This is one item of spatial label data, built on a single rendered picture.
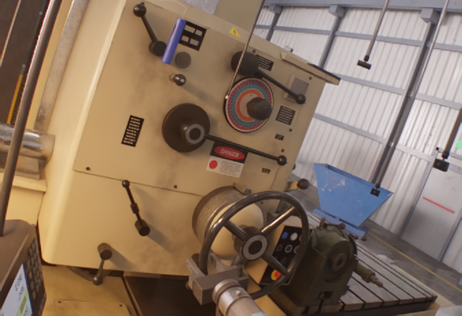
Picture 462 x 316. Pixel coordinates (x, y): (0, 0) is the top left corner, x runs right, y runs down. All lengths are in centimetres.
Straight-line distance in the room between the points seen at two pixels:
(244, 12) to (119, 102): 103
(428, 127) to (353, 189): 282
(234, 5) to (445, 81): 811
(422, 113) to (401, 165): 131
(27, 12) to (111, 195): 86
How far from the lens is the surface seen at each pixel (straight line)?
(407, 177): 952
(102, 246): 120
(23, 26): 168
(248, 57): 113
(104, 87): 105
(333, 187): 764
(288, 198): 111
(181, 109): 110
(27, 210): 145
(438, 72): 990
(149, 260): 130
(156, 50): 103
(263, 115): 115
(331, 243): 161
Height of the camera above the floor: 170
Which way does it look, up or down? 8 degrees down
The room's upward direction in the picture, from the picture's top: 21 degrees clockwise
